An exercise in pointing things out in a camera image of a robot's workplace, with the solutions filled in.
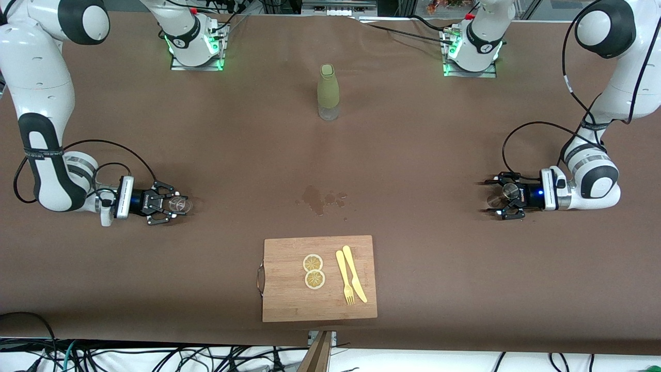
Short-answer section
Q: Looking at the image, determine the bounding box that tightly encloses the steel shaker cup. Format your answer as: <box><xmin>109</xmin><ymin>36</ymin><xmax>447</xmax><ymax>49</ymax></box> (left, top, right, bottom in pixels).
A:
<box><xmin>488</xmin><ymin>183</ymin><xmax>520</xmax><ymax>207</ymax></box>

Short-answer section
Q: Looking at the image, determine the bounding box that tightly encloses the clear glass measuring cup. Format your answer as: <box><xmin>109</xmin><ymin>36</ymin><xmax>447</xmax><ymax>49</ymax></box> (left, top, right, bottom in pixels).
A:
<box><xmin>168</xmin><ymin>194</ymin><xmax>194</xmax><ymax>215</ymax></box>

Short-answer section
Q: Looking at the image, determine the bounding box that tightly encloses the brown table cover sheet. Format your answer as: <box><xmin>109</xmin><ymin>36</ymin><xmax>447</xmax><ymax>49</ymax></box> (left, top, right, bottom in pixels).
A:
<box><xmin>0</xmin><ymin>11</ymin><xmax>661</xmax><ymax>356</ymax></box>

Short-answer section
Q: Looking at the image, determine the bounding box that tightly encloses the wooden cutting board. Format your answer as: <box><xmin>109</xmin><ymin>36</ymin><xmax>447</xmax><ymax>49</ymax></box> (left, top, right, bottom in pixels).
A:
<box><xmin>257</xmin><ymin>235</ymin><xmax>378</xmax><ymax>323</ymax></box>

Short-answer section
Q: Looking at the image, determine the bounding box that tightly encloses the yellow plastic knife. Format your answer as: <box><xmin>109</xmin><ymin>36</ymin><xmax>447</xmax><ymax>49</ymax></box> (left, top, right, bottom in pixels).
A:
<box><xmin>342</xmin><ymin>245</ymin><xmax>368</xmax><ymax>304</ymax></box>

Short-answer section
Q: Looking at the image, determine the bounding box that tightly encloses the yellow plastic fork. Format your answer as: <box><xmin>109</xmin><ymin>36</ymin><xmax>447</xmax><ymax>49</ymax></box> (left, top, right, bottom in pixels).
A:
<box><xmin>336</xmin><ymin>250</ymin><xmax>355</xmax><ymax>306</ymax></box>

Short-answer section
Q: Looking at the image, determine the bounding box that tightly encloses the green bottle with clear base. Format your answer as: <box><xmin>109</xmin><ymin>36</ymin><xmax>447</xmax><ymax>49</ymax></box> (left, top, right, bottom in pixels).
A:
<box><xmin>317</xmin><ymin>64</ymin><xmax>340</xmax><ymax>121</ymax></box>

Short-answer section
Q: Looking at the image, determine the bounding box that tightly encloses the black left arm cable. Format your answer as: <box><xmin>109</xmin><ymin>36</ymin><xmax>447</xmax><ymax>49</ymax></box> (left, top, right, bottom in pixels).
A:
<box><xmin>502</xmin><ymin>0</ymin><xmax>661</xmax><ymax>181</ymax></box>

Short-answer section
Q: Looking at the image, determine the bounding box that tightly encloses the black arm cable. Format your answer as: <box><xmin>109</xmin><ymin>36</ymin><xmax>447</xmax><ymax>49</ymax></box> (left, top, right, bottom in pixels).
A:
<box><xmin>502</xmin><ymin>0</ymin><xmax>661</xmax><ymax>181</ymax></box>
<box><xmin>13</xmin><ymin>138</ymin><xmax>158</xmax><ymax>205</ymax></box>

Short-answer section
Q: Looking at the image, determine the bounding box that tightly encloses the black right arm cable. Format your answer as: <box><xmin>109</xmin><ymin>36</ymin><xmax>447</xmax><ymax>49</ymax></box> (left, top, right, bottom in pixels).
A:
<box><xmin>13</xmin><ymin>138</ymin><xmax>158</xmax><ymax>205</ymax></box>

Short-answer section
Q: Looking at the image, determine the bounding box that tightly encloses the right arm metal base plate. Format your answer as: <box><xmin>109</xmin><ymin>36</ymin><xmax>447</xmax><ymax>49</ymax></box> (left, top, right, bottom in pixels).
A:
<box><xmin>170</xmin><ymin>22</ymin><xmax>230</xmax><ymax>72</ymax></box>

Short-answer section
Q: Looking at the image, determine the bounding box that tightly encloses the teal floor cable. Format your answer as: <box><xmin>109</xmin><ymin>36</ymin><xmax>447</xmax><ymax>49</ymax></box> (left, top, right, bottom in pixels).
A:
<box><xmin>61</xmin><ymin>340</ymin><xmax>78</xmax><ymax>372</ymax></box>

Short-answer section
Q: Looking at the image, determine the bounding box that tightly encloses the black table cable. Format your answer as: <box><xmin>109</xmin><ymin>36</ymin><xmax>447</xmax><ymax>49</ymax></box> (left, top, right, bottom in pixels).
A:
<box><xmin>356</xmin><ymin>18</ymin><xmax>455</xmax><ymax>46</ymax></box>

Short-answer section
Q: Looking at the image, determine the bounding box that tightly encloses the wooden post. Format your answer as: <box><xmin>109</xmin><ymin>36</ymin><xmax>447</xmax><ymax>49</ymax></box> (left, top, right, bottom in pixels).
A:
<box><xmin>297</xmin><ymin>331</ymin><xmax>334</xmax><ymax>372</ymax></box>

